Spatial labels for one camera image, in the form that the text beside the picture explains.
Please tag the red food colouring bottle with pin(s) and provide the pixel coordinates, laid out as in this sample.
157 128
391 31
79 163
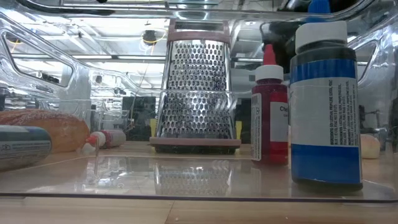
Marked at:
269 124

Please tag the blue food colouring bottle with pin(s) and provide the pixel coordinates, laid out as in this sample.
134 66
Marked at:
325 124
21 146

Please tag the pale peach bun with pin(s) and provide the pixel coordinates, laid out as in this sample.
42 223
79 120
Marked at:
370 146

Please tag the orange food colouring bottle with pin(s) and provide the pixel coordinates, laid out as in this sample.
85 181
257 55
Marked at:
112 138

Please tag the sugared churro pastry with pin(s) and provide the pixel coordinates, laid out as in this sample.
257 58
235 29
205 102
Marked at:
56 130

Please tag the black metal stand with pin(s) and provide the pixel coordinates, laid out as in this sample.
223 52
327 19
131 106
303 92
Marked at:
373 124

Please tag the black ceiling fixture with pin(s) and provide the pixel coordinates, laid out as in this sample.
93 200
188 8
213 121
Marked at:
150 36

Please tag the black screen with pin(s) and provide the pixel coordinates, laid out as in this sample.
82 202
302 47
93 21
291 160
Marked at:
140 115

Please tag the clear plastic bin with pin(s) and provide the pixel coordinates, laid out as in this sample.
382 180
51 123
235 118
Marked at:
93 177

